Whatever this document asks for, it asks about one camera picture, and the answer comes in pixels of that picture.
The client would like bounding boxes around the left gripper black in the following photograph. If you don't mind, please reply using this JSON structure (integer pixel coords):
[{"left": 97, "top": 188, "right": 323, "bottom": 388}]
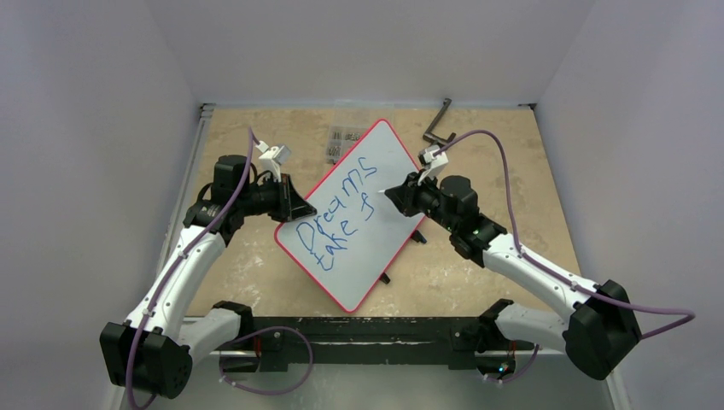
[{"left": 238, "top": 173, "right": 314, "bottom": 223}]

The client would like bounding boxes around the whiteboard with red frame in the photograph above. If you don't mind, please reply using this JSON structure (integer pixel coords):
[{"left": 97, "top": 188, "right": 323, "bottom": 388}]
[{"left": 274, "top": 119, "right": 423, "bottom": 313}]

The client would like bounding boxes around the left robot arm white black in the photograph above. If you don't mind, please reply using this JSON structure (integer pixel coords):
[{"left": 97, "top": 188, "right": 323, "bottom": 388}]
[{"left": 100, "top": 155, "right": 317, "bottom": 409}]

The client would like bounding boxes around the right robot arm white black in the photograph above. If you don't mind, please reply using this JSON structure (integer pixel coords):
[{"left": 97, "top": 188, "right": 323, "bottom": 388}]
[{"left": 383, "top": 173, "right": 642, "bottom": 380}]

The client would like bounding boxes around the clear plastic screw box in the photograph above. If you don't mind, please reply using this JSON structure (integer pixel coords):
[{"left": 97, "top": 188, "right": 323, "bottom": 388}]
[{"left": 324, "top": 100, "right": 394, "bottom": 165}]

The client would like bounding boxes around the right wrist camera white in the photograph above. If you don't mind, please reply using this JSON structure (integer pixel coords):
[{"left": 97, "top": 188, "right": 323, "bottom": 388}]
[{"left": 417, "top": 145, "right": 449, "bottom": 185}]

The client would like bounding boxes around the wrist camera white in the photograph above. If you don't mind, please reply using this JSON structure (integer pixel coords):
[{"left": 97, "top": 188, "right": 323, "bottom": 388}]
[
  {"left": 256, "top": 141, "right": 291, "bottom": 182},
  {"left": 417, "top": 145, "right": 449, "bottom": 185}
]

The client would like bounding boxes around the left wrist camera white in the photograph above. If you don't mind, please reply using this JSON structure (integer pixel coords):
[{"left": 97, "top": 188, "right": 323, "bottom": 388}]
[{"left": 256, "top": 141, "right": 291, "bottom": 182}]

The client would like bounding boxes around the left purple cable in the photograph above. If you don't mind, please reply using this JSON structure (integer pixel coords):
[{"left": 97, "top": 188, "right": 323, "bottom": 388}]
[{"left": 124, "top": 126, "right": 262, "bottom": 410}]

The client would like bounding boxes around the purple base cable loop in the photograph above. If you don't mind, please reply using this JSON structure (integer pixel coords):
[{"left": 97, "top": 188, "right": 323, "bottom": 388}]
[{"left": 219, "top": 325, "right": 314, "bottom": 396}]

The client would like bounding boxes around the aluminium frame rail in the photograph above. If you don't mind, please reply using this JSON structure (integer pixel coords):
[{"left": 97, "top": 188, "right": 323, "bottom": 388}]
[{"left": 115, "top": 103, "right": 216, "bottom": 410}]

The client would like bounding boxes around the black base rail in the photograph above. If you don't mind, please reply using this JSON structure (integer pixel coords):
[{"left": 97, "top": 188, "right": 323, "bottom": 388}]
[{"left": 217, "top": 317, "right": 534, "bottom": 378}]

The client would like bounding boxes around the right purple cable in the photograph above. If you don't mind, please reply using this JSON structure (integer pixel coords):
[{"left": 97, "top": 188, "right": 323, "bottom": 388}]
[{"left": 435, "top": 130, "right": 697, "bottom": 341}]

